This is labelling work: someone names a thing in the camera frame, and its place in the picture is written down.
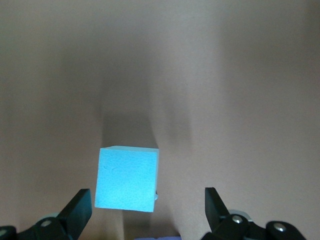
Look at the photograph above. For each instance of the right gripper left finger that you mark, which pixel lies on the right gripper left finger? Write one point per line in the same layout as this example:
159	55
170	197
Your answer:
72	215

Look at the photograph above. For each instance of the purple foam cube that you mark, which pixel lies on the purple foam cube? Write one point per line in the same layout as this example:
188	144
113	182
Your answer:
157	238

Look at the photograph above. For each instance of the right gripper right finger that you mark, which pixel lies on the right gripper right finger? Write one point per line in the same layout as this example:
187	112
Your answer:
225	225

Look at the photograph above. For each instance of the blue foam cube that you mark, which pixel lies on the blue foam cube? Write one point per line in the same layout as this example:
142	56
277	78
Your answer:
127	180

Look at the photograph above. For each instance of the brown paper table cover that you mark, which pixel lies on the brown paper table cover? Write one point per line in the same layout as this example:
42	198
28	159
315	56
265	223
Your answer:
75	75

